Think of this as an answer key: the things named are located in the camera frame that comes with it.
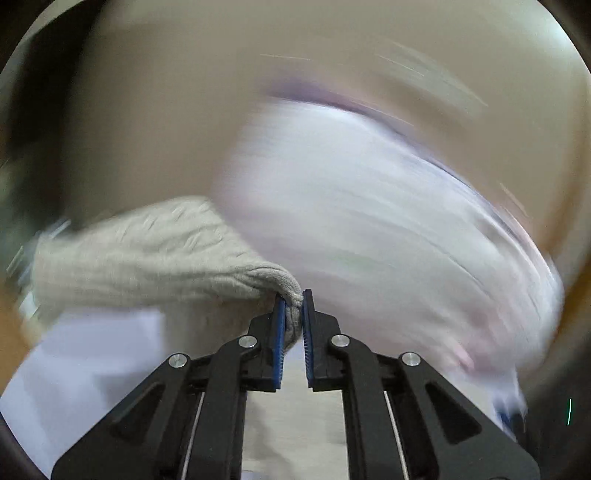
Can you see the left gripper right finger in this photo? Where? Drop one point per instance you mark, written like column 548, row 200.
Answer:
column 403, row 419

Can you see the left pink floral pillow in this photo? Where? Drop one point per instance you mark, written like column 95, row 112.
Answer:
column 404, row 253

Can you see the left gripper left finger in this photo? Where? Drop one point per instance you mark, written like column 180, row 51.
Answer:
column 186, row 419

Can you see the lavender bed sheet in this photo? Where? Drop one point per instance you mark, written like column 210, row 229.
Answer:
column 86, row 363

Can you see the beige cable-knit sweater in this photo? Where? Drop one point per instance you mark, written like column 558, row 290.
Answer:
column 178, row 256

